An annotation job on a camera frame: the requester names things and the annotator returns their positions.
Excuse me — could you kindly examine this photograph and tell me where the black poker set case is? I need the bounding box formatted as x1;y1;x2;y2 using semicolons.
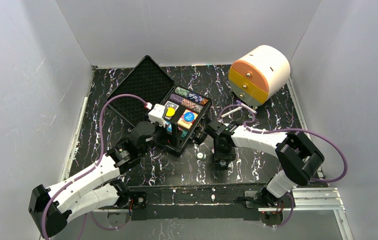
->
107;55;212;155

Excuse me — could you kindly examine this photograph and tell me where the yellow dealer button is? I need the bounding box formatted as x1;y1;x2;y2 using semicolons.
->
165;107;175;119

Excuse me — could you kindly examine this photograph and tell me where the round pastel drawer box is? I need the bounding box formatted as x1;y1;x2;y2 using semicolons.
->
228;45;290;107

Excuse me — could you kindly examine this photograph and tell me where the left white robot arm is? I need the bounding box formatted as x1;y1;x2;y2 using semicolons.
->
28;121;181;240

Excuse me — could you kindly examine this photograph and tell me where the purple poker chip stack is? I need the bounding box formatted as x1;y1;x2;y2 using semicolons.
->
169;93;186;104

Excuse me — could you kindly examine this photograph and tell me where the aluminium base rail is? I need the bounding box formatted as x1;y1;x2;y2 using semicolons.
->
45;187;355;240

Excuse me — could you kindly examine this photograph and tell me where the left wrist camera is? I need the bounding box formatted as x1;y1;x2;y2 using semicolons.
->
148;104;166;128

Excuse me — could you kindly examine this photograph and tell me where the blue dealer button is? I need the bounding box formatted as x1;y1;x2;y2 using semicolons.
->
183;111;196;123

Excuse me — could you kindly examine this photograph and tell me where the red playing card deck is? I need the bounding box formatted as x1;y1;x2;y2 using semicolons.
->
177;109;198;130

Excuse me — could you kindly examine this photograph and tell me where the blue playing card deck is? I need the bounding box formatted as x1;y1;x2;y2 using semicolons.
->
165;101;179;112

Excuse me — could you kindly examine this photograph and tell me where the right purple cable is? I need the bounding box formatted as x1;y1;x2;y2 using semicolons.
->
217;104;348;228

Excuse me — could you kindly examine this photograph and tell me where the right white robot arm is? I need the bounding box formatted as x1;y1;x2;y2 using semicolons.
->
205;120;325;208

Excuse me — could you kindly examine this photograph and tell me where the loose chip near case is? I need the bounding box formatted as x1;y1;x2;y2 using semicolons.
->
196;152;207;161

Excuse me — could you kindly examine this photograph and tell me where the white purple marker pen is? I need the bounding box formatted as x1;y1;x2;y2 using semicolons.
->
236;100;257;115

